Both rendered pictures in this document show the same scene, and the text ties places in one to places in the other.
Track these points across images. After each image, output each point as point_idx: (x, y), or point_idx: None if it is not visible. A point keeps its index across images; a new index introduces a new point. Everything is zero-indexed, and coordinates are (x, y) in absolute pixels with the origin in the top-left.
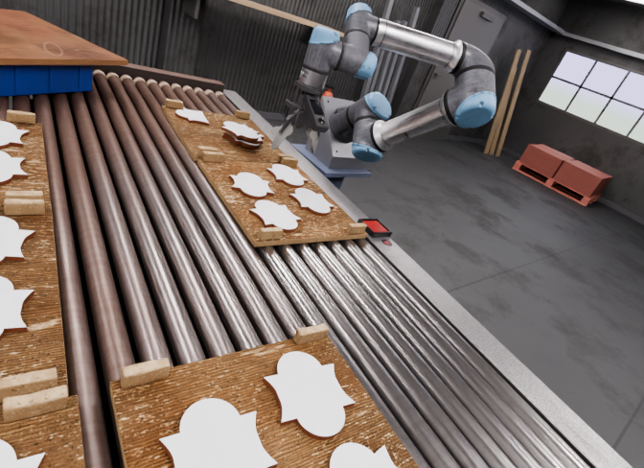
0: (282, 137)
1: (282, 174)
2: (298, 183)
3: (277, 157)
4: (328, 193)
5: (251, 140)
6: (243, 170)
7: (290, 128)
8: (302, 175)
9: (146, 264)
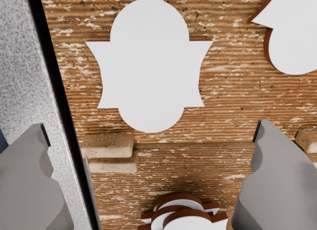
0: (285, 155)
1: (171, 76)
2: (142, 10)
3: (137, 161)
4: (11, 10)
5: (191, 210)
6: (266, 101)
7: (278, 220)
8: (85, 93)
9: None
